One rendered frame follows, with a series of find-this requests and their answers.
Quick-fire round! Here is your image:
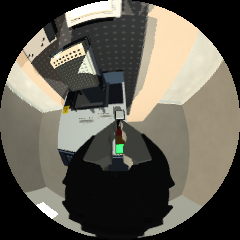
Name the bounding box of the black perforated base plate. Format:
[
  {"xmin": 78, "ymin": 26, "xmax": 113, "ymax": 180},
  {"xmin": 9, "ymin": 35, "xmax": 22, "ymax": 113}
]
[{"xmin": 23, "ymin": 0, "xmax": 149, "ymax": 115}]

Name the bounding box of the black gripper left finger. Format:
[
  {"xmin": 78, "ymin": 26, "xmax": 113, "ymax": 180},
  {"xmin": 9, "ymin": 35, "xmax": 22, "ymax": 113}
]
[{"xmin": 62, "ymin": 119, "xmax": 119, "ymax": 185}]

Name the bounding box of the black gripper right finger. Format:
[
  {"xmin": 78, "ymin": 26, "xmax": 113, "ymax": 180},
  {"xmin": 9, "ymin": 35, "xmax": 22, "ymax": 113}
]
[{"xmin": 119, "ymin": 119, "xmax": 175, "ymax": 188}]

